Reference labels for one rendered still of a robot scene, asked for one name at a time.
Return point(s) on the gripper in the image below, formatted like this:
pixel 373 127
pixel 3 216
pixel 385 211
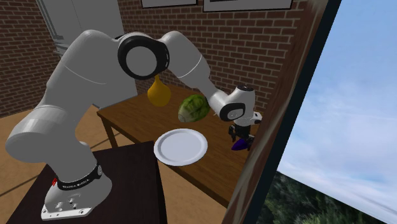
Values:
pixel 242 131

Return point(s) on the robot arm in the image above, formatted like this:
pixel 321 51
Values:
pixel 77 93

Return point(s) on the purple eggplant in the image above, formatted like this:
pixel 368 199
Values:
pixel 238 144

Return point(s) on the brown wooden table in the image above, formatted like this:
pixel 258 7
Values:
pixel 214 164

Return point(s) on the green lettuce head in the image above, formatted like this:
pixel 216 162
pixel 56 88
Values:
pixel 194 108

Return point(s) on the white plate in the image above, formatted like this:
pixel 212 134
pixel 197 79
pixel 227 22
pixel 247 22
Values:
pixel 181 147

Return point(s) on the yellow gourd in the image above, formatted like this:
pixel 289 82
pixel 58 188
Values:
pixel 158 94

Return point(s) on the dark robot stand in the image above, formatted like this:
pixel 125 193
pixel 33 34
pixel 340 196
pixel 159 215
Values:
pixel 136 186

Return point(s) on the grey door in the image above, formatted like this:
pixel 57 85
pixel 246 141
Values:
pixel 90 18

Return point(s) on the wall picture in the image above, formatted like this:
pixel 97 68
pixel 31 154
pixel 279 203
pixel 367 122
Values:
pixel 248 4
pixel 169 2

